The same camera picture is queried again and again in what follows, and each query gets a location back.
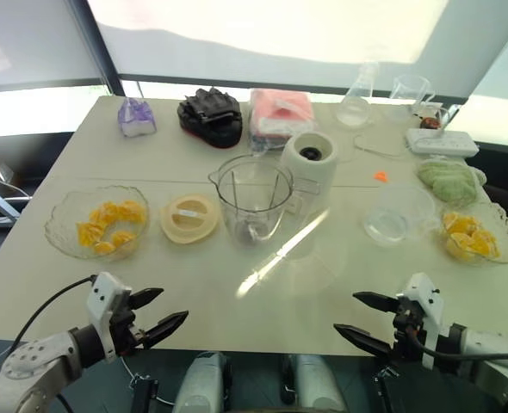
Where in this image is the grey rounded shell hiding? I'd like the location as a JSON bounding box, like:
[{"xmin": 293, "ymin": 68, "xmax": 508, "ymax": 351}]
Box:
[
  {"xmin": 279, "ymin": 353, "xmax": 348, "ymax": 413},
  {"xmin": 174, "ymin": 351, "xmax": 233, "ymax": 413}
]

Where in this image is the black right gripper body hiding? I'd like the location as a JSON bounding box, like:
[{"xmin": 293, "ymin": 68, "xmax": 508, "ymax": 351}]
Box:
[{"xmin": 391, "ymin": 293, "xmax": 430, "ymax": 363}]

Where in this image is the black metal clamp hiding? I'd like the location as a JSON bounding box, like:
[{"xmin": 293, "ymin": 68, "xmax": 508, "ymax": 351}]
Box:
[
  {"xmin": 128, "ymin": 373, "xmax": 160, "ymax": 413},
  {"xmin": 372, "ymin": 365, "xmax": 400, "ymax": 413}
]

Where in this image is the dark window frame rail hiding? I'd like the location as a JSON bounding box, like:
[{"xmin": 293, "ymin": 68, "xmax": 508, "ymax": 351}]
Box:
[{"xmin": 118, "ymin": 73, "xmax": 470, "ymax": 105}]

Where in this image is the clear glass beaker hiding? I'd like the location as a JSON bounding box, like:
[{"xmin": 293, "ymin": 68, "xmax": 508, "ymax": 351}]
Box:
[{"xmin": 389, "ymin": 73, "xmax": 437, "ymax": 124}]

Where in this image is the round clear glass bowl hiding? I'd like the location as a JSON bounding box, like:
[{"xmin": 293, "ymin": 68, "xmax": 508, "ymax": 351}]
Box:
[{"xmin": 43, "ymin": 184, "xmax": 151, "ymax": 262}]

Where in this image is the clear glass conical flask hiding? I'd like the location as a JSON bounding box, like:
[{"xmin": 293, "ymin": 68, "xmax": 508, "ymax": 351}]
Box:
[{"xmin": 333, "ymin": 62, "xmax": 381, "ymax": 130}]

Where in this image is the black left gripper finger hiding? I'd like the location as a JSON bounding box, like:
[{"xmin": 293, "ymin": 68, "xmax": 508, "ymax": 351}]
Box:
[
  {"xmin": 142, "ymin": 310, "xmax": 190, "ymax": 350},
  {"xmin": 129, "ymin": 287, "xmax": 166, "ymax": 311}
]

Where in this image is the small clear glass cup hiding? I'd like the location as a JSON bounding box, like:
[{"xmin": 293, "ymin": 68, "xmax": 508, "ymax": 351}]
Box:
[{"xmin": 428, "ymin": 102, "xmax": 462, "ymax": 130}]

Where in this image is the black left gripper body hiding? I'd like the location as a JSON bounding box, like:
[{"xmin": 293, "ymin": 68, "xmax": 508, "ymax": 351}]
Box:
[{"xmin": 107, "ymin": 292, "xmax": 148, "ymax": 356}]

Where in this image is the purple and white packet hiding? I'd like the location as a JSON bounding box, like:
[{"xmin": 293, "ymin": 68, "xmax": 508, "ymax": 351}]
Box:
[{"xmin": 117, "ymin": 96, "xmax": 158, "ymax": 139}]

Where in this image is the clear blender jar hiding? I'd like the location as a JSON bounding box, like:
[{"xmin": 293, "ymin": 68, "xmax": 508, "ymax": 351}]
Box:
[{"xmin": 208, "ymin": 153, "xmax": 319, "ymax": 250}]

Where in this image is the green knitted cloth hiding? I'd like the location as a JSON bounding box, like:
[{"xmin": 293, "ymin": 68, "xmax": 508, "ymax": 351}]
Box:
[{"xmin": 416, "ymin": 157, "xmax": 487, "ymax": 202}]

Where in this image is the cream round blender lid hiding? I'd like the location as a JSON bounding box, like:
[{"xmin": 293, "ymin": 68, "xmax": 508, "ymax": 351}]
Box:
[{"xmin": 158, "ymin": 193, "xmax": 220, "ymax": 245}]

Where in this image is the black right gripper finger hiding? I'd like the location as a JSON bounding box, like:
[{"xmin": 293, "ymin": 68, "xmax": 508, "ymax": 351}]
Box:
[
  {"xmin": 332, "ymin": 323, "xmax": 394, "ymax": 359},
  {"xmin": 352, "ymin": 291, "xmax": 400, "ymax": 315}
]

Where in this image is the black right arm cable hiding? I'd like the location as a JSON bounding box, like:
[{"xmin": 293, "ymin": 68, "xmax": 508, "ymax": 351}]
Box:
[{"xmin": 410, "ymin": 330, "xmax": 508, "ymax": 363}]

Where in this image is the white power strip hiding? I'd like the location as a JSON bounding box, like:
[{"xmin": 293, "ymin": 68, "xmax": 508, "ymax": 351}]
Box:
[{"xmin": 405, "ymin": 127, "xmax": 480, "ymax": 157}]

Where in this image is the dark window frame post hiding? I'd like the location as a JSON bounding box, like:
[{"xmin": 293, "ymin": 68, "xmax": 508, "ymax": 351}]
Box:
[{"xmin": 75, "ymin": 0, "xmax": 127, "ymax": 96}]

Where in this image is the clear plastic bowl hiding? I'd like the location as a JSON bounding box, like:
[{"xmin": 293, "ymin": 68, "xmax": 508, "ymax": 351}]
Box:
[{"xmin": 362, "ymin": 182, "xmax": 438, "ymax": 247}]

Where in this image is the pink plastic packet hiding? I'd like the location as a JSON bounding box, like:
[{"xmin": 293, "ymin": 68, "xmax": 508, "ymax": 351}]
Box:
[{"xmin": 248, "ymin": 88, "xmax": 317, "ymax": 154}]

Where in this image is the white blender base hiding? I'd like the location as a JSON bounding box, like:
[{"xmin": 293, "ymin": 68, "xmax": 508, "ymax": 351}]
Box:
[{"xmin": 279, "ymin": 131, "xmax": 339, "ymax": 199}]

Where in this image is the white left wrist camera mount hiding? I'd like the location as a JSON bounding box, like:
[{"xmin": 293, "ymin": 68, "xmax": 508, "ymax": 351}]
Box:
[{"xmin": 84, "ymin": 271, "xmax": 133, "ymax": 361}]

